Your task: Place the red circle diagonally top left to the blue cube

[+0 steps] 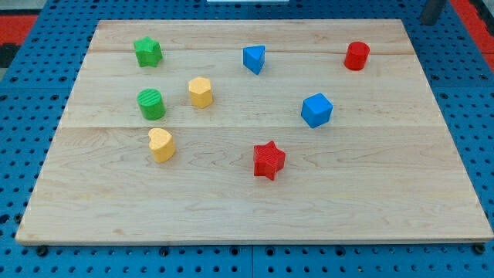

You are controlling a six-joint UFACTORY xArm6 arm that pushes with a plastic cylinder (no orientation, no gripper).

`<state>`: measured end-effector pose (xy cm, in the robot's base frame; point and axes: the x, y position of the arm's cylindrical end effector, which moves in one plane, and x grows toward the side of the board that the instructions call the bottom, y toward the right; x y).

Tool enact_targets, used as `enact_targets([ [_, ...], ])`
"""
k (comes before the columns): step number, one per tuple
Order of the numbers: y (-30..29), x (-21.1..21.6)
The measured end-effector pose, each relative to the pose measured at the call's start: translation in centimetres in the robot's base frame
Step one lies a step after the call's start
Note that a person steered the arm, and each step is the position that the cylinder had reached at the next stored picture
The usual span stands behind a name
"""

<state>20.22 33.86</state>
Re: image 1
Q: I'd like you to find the blue cube block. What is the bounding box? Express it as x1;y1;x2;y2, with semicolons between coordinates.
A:
301;93;333;128

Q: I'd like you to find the wooden board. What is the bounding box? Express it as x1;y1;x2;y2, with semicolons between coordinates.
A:
16;19;493;246

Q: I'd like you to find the red star block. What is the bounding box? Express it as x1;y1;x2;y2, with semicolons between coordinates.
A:
253;141;286;181

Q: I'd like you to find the yellow hexagon block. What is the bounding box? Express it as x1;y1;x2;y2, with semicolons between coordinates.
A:
188;76;213;108

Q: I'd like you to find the blue triangle block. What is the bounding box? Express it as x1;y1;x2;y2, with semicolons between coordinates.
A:
242;45;266;75

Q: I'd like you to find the yellow heart block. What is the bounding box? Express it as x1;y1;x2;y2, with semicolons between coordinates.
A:
148;128;176;163

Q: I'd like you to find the green cylinder block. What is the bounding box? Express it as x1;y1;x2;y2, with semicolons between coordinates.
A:
137;89;166;120

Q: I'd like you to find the green star block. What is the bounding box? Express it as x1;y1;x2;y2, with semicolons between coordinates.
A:
134;36;163;67

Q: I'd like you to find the red cylinder block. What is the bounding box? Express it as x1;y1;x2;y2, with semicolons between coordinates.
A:
343;41;370;70

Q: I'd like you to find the grey robot stylus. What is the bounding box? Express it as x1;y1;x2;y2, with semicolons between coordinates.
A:
419;0;447;26

